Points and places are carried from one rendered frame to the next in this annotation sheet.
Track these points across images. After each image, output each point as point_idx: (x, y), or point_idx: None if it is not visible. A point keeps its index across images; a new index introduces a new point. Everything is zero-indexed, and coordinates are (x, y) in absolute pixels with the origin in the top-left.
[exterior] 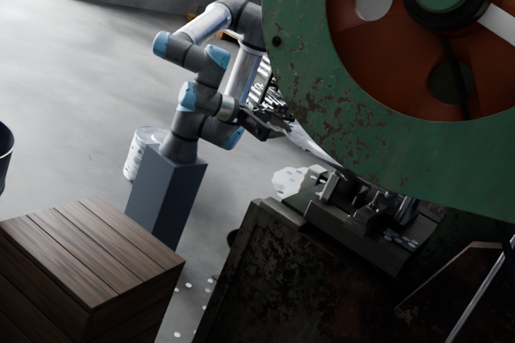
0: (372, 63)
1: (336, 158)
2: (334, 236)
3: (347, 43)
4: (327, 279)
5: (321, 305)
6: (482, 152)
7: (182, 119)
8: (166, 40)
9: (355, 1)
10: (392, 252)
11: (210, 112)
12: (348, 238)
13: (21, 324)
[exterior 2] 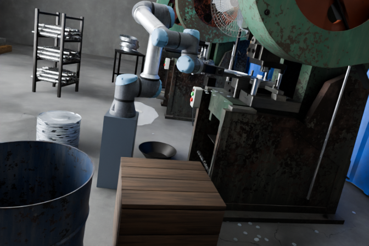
0: (302, 12)
1: (307, 62)
2: (268, 107)
3: None
4: (274, 129)
5: (273, 142)
6: (366, 37)
7: (127, 89)
8: (166, 33)
9: None
10: (295, 102)
11: (196, 70)
12: (275, 105)
13: None
